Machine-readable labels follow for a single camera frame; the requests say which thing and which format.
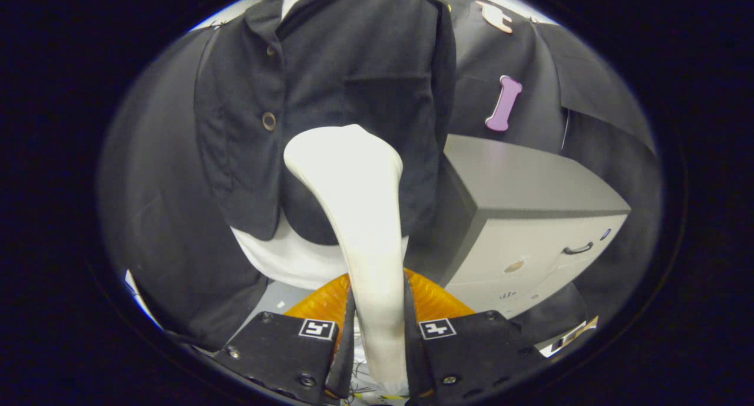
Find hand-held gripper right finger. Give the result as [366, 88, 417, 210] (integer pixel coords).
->
[404, 269, 548, 405]

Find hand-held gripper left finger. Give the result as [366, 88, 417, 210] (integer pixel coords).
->
[211, 273, 356, 405]

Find white garment steamer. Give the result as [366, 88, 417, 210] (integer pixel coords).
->
[284, 124, 410, 395]

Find black blazer jacket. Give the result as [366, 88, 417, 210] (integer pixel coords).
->
[193, 0, 457, 246]

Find grey cabinet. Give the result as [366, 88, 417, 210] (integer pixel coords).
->
[406, 134, 631, 321]

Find black backdrop cloth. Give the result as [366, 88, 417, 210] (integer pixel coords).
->
[97, 0, 663, 351]

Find tangle of floor cables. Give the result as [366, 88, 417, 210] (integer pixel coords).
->
[348, 359, 378, 404]

